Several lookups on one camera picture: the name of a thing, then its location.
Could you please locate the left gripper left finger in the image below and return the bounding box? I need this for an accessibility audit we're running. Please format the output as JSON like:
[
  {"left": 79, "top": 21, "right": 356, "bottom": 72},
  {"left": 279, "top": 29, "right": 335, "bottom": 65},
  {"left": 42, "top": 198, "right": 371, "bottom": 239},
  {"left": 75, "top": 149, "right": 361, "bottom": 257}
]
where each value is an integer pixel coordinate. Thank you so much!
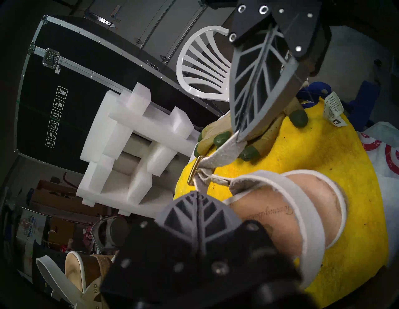
[{"left": 100, "top": 190, "right": 203, "bottom": 309}]

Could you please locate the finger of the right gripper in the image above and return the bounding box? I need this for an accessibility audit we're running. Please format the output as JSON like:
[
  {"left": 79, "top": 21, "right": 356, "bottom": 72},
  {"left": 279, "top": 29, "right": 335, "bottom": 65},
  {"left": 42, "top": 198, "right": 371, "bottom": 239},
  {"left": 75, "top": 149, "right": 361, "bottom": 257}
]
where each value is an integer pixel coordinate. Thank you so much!
[
  {"left": 228, "top": 0, "right": 276, "bottom": 141},
  {"left": 238, "top": 0, "right": 331, "bottom": 141}
]

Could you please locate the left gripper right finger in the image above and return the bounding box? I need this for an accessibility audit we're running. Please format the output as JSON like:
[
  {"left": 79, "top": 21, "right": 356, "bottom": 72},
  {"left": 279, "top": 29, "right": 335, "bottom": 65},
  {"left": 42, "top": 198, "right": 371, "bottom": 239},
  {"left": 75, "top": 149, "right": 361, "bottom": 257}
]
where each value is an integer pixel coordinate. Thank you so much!
[{"left": 199, "top": 190, "right": 300, "bottom": 309}]

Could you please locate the white strappy wedge sandal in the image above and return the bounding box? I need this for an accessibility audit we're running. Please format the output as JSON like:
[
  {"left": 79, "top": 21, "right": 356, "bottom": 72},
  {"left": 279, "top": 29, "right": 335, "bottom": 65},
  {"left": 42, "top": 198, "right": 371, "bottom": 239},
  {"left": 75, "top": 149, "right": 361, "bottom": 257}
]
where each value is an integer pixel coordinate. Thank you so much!
[
  {"left": 187, "top": 131, "right": 348, "bottom": 288},
  {"left": 36, "top": 251, "right": 119, "bottom": 309}
]

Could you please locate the white plastic chair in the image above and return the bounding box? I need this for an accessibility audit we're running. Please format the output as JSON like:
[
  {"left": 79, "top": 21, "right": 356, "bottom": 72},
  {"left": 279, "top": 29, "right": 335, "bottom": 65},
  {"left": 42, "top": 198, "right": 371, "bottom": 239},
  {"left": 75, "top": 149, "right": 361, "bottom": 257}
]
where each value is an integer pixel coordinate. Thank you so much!
[{"left": 176, "top": 26, "right": 237, "bottom": 102}]

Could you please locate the tan green-tipped work glove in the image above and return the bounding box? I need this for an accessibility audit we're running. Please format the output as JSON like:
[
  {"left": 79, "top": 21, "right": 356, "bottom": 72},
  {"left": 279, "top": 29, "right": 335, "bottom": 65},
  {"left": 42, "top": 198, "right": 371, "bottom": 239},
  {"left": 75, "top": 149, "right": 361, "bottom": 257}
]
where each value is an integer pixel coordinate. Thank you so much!
[{"left": 193, "top": 97, "right": 309, "bottom": 162}]

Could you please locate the blue fabric bag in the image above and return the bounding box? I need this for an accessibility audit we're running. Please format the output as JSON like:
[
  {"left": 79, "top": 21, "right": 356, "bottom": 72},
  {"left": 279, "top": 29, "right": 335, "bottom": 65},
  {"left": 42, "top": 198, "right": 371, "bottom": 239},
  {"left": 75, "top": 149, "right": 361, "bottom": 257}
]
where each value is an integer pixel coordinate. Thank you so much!
[{"left": 296, "top": 79, "right": 381, "bottom": 131}]

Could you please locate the yellow terry towel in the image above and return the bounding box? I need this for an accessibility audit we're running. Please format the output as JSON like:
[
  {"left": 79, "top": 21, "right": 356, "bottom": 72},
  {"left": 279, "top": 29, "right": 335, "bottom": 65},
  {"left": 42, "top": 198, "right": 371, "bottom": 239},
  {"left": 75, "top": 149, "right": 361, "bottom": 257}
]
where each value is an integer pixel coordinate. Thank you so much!
[{"left": 173, "top": 97, "right": 390, "bottom": 307}]

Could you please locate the brown cardboard storage box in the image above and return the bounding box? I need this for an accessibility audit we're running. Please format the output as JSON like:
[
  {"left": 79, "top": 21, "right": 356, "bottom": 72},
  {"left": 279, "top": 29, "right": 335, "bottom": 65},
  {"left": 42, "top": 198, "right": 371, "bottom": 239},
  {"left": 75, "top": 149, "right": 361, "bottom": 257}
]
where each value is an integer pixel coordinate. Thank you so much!
[{"left": 47, "top": 216, "right": 77, "bottom": 248}]

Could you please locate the white foam packing block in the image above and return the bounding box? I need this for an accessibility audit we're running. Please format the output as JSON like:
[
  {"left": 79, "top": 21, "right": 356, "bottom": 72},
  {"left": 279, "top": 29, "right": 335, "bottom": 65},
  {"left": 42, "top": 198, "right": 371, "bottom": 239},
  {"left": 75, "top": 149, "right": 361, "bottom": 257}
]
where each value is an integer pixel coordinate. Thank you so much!
[{"left": 76, "top": 83, "right": 201, "bottom": 218}]

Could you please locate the small Gildan cardboard box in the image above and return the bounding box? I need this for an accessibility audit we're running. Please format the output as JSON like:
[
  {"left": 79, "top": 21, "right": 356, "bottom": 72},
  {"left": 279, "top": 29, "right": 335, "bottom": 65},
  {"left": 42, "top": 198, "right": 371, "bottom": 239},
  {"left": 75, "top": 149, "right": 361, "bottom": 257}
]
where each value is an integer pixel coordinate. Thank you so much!
[{"left": 17, "top": 208, "right": 47, "bottom": 250}]

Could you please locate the white Target plastic bag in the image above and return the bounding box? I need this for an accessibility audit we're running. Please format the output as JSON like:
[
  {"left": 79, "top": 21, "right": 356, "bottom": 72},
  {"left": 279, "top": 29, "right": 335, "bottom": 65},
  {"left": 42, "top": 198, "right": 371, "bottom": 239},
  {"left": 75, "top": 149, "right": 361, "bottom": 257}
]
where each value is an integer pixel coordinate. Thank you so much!
[{"left": 355, "top": 121, "right": 399, "bottom": 256}]

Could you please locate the black flight case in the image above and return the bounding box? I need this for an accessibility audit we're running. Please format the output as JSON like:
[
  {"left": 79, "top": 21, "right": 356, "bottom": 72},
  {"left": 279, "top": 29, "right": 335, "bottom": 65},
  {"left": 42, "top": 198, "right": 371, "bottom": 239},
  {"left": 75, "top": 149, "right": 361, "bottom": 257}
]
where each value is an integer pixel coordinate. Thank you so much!
[{"left": 14, "top": 15, "right": 225, "bottom": 175}]

